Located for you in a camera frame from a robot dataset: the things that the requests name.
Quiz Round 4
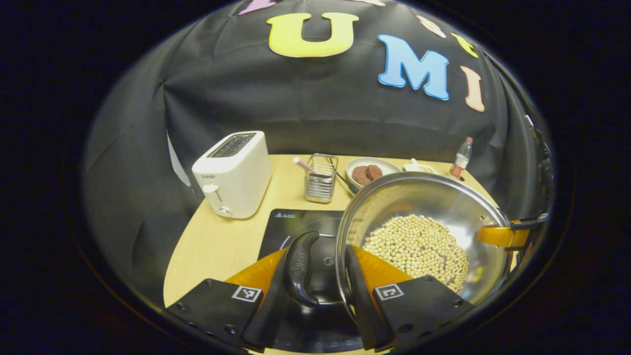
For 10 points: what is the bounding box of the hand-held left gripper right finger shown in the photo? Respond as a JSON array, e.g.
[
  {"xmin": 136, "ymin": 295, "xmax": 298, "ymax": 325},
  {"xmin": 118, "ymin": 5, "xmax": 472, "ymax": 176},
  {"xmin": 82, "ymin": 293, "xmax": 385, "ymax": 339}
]
[{"xmin": 345, "ymin": 245, "xmax": 476, "ymax": 352}]

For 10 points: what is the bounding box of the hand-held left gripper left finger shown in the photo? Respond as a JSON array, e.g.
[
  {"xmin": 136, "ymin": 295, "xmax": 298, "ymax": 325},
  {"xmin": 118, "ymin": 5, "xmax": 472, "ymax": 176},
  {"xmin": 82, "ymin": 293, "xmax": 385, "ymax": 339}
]
[{"xmin": 165, "ymin": 248, "xmax": 289, "ymax": 353}]

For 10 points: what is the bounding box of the steel pot with black handles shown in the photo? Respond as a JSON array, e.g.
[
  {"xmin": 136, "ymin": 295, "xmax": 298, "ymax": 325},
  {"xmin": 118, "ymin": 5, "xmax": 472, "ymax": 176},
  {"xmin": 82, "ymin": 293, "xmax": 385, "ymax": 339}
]
[{"xmin": 284, "ymin": 171, "xmax": 514, "ymax": 322}]

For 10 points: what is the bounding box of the black induction cooktop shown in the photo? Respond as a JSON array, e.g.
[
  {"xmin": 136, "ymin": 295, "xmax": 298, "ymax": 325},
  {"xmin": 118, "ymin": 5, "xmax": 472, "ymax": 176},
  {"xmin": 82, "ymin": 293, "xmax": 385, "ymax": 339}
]
[{"xmin": 257, "ymin": 208, "xmax": 366, "ymax": 354}]

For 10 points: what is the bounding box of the clear plastic bottle red label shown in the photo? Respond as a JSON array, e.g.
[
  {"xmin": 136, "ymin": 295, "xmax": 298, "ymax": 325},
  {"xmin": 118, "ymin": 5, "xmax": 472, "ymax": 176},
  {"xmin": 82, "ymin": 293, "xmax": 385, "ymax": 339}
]
[{"xmin": 450, "ymin": 137, "xmax": 474, "ymax": 179}]

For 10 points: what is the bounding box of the white divided dish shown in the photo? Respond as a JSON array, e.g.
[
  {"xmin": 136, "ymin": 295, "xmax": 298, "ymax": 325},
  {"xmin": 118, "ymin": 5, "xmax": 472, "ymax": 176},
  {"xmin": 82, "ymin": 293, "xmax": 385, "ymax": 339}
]
[{"xmin": 403, "ymin": 158, "xmax": 437, "ymax": 175}]

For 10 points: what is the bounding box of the round white plate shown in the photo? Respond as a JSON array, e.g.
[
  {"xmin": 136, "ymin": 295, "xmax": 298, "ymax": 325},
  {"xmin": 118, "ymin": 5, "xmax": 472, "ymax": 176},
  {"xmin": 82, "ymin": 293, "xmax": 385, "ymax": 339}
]
[{"xmin": 345, "ymin": 157, "xmax": 401, "ymax": 191}]

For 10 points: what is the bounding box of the white toaster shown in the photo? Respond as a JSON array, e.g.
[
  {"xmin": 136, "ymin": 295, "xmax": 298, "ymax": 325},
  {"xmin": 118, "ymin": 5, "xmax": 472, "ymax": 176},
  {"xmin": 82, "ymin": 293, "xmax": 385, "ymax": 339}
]
[{"xmin": 191, "ymin": 130, "xmax": 273, "ymax": 220}]

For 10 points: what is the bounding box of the black power cable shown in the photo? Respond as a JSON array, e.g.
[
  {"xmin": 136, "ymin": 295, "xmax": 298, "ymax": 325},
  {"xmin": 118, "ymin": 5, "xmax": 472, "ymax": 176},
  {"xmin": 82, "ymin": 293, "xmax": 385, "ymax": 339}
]
[{"xmin": 335, "ymin": 170, "xmax": 357, "ymax": 194}]

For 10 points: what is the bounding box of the metal wire basket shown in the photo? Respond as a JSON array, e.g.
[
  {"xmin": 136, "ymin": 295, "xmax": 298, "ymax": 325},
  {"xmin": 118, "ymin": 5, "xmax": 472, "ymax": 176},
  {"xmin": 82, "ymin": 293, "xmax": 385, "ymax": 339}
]
[{"xmin": 304, "ymin": 153, "xmax": 340, "ymax": 204}]

